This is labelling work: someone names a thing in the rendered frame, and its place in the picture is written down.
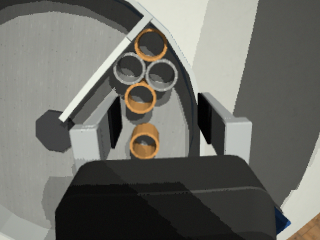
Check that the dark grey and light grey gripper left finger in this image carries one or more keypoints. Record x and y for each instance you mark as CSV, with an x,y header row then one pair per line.
x,y
94,140

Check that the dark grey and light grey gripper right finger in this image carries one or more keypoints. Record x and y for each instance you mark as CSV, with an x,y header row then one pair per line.
x,y
228,135

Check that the bronze bushing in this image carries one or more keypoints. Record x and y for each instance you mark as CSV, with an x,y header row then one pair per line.
x,y
140,107
144,151
141,54

